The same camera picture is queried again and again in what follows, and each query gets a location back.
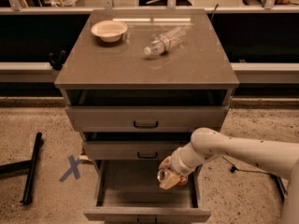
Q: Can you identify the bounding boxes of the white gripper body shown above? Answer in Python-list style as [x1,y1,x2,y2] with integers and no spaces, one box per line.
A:
[170,143,206,175]

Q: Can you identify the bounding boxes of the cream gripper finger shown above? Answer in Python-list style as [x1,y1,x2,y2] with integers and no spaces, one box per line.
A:
[159,156,171,170]
[158,171,180,189]

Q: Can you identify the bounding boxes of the crushed red coke can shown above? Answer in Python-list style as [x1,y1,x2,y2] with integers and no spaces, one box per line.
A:
[157,169,188,189]

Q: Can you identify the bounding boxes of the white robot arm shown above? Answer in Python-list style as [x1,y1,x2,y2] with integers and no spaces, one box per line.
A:
[157,128,299,224]

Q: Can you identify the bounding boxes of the bottom grey drawer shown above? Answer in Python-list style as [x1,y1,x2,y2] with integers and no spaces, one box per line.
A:
[84,160,211,224]

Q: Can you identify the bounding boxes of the grey drawer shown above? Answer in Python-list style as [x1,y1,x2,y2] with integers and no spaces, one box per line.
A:
[66,90,229,133]
[81,132,192,160]
[84,160,211,224]

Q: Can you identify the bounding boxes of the middle grey drawer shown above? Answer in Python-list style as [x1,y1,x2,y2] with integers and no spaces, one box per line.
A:
[81,132,192,160]

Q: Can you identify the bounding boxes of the grey three-drawer cabinet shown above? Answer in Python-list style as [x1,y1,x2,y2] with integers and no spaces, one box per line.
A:
[54,8,240,224]

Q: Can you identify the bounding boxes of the top grey drawer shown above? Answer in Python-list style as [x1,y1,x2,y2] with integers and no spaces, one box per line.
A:
[66,90,229,133]

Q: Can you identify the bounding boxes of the blue tape cross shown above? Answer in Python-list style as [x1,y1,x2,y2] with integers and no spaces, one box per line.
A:
[59,156,81,182]

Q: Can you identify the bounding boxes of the black stand leg right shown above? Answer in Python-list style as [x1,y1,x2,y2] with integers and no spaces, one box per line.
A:
[270,175,287,202]

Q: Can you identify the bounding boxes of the black stand leg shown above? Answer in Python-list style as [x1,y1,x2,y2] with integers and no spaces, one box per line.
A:
[270,175,287,202]
[0,133,44,205]

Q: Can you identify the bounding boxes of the clear plastic water bottle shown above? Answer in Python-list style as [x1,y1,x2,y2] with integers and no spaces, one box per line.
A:
[144,26,186,56]

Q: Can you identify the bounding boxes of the black stand leg left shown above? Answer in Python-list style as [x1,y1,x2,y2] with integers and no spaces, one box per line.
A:
[0,133,44,205]

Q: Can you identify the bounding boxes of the white paper bowl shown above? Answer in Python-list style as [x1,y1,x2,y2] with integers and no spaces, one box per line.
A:
[91,21,128,43]

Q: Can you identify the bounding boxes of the black floor cable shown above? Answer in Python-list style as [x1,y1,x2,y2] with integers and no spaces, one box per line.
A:
[221,156,274,175]

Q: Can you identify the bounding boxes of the black clamp on rail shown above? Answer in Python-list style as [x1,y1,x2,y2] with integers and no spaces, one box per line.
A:
[49,50,66,71]

